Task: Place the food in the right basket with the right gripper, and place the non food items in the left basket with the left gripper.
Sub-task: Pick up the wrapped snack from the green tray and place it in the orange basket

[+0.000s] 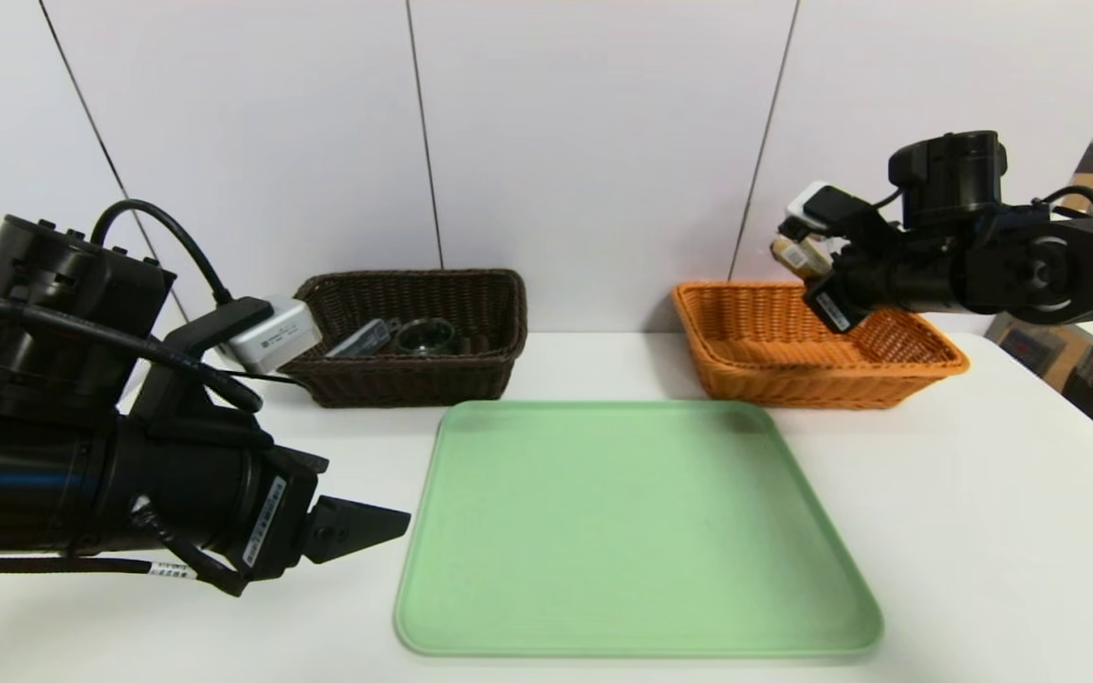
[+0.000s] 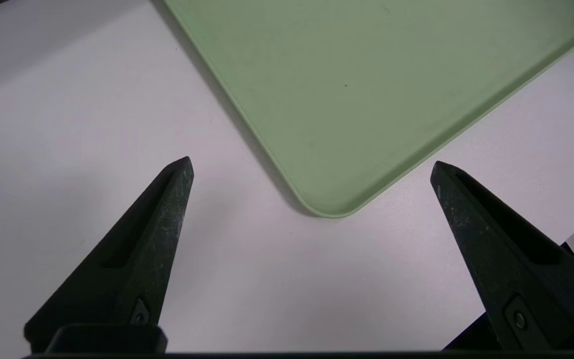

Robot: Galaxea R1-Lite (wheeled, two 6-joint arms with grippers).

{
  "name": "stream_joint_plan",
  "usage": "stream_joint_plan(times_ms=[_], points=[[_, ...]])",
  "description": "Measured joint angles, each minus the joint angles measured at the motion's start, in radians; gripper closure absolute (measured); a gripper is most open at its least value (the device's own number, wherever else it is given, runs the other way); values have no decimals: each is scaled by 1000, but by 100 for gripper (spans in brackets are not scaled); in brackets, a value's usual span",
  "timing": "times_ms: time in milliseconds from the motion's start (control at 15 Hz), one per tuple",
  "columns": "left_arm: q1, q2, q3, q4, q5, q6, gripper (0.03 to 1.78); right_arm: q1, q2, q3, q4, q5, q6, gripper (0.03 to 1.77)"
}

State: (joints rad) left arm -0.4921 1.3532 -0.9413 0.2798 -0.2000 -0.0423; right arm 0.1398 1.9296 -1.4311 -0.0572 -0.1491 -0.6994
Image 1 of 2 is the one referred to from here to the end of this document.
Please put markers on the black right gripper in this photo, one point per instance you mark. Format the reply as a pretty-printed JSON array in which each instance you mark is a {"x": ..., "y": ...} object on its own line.
[{"x": 832, "y": 309}]

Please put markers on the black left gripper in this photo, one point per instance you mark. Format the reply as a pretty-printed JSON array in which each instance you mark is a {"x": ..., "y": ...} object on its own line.
[{"x": 273, "y": 520}]

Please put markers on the plastic food roll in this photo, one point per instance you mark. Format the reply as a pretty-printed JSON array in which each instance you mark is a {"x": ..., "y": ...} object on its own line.
[{"x": 798, "y": 254}]

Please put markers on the grey translucent cutlery case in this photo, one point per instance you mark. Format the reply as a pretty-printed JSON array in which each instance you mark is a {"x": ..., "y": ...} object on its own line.
[{"x": 359, "y": 340}]

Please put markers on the glass cup with black holder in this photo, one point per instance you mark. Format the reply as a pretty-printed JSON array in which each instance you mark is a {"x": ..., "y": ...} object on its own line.
[{"x": 425, "y": 337}]

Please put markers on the orange wicker basket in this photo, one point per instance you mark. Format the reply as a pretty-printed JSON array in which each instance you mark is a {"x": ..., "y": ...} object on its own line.
[{"x": 793, "y": 384}]

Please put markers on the dark brown wicker basket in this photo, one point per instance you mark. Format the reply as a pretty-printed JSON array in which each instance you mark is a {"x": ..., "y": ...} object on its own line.
[{"x": 433, "y": 379}]

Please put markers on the dark low cabinet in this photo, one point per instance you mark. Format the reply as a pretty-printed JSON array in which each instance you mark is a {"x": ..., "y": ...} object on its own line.
[{"x": 1026, "y": 351}]

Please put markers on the green plastic tray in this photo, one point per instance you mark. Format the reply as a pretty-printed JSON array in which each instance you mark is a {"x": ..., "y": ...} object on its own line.
[{"x": 632, "y": 541}]

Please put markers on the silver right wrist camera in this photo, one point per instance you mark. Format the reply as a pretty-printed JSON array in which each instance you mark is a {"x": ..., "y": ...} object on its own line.
[{"x": 817, "y": 204}]

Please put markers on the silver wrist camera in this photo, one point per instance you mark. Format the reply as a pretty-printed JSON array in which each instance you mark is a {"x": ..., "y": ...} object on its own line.
[
  {"x": 817, "y": 204},
  {"x": 276, "y": 334}
]

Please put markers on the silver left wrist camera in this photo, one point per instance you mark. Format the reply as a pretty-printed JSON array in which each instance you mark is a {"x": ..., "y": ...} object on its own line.
[{"x": 276, "y": 334}]

